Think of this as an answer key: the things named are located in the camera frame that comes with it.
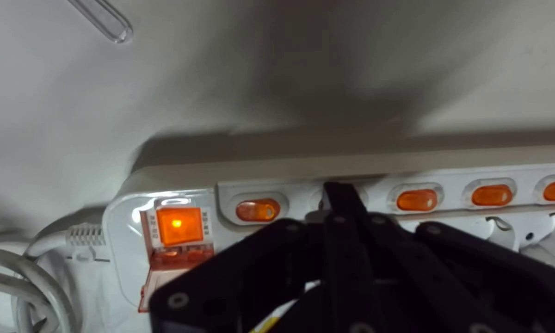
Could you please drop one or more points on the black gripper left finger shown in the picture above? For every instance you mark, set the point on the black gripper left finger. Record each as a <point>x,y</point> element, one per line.
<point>239,287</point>

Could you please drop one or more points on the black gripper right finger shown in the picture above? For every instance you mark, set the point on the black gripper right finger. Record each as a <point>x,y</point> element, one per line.
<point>433,279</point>

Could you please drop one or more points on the white power strip orange switches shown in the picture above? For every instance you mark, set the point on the white power strip orange switches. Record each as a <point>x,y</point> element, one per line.
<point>160,233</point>

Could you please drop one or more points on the clear plastic spoon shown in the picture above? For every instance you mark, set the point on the clear plastic spoon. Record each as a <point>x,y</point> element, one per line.
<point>106,18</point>

